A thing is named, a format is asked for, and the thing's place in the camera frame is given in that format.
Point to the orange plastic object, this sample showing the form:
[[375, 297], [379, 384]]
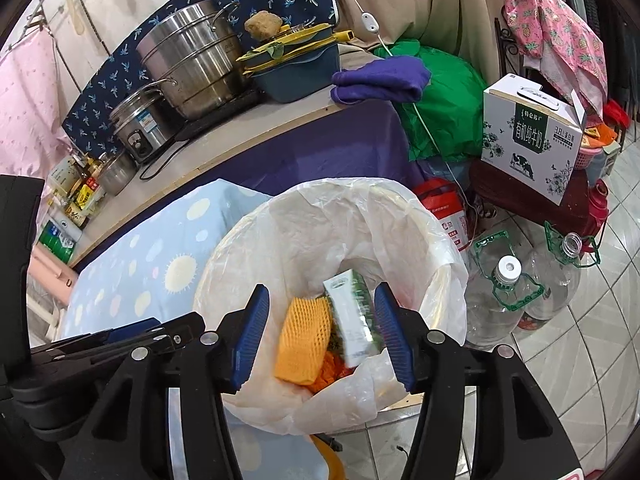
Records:
[[330, 460]]

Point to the pink dotted cloth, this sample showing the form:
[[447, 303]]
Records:
[[25, 110]]

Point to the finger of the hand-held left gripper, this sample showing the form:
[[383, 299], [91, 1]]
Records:
[[90, 350], [135, 326]]

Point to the brown loofah sponge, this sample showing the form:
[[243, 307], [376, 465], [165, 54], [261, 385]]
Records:
[[261, 25]]

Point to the dark sauce bottle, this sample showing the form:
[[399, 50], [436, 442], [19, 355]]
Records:
[[75, 217]]

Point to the large steel steamer pot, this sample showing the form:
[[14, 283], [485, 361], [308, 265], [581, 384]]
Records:
[[195, 60]]

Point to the trash bin with white liner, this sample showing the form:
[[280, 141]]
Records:
[[310, 230]]

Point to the purple cloth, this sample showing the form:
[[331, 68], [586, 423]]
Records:
[[380, 80]]

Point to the black induction cooktop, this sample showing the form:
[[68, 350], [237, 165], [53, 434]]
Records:
[[220, 110]]

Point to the black iron rack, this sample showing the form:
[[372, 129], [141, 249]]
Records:
[[507, 45]]

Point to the blue printed tablecloth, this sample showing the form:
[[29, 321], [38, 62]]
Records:
[[150, 260]]

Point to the beige curtain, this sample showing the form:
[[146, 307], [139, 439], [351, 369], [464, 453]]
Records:
[[450, 0]]

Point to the red thermos bottle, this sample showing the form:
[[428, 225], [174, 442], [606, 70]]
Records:
[[597, 210]]

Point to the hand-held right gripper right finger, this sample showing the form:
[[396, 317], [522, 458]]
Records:
[[395, 340]]

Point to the pink pineapple print cloth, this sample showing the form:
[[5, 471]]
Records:
[[555, 35]]

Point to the pink plastic basket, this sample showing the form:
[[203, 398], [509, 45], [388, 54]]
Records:
[[592, 157]]

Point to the yellow label sauce bottle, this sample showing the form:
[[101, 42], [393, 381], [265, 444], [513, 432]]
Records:
[[89, 195]]

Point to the maroon side table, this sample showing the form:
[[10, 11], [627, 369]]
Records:
[[510, 195]]

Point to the clear plastic jug white cap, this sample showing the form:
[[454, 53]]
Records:
[[495, 310]]

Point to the green plastic bag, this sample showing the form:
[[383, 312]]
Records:
[[450, 105]]

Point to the green packet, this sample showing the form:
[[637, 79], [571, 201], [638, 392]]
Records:
[[60, 242]]

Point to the tall white and green box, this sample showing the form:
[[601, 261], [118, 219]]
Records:
[[65, 175]]

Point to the white milk gift box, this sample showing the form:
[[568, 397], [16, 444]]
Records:
[[525, 145]]

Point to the orange foam fruit net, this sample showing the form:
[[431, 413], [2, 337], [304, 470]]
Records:
[[300, 345]]

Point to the orange plastic bag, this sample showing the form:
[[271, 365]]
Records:
[[330, 372]]

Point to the small steel pot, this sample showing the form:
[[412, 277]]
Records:
[[117, 172]]

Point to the navy floral cloth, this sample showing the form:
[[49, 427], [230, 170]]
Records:
[[165, 5]]

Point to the dark purple table cover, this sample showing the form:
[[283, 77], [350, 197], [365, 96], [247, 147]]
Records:
[[300, 150]]

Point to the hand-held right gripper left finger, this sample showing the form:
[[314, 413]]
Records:
[[250, 340]]

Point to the steel rice cooker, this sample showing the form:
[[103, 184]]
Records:
[[145, 125]]

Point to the dark green drink carton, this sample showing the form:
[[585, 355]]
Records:
[[357, 320]]

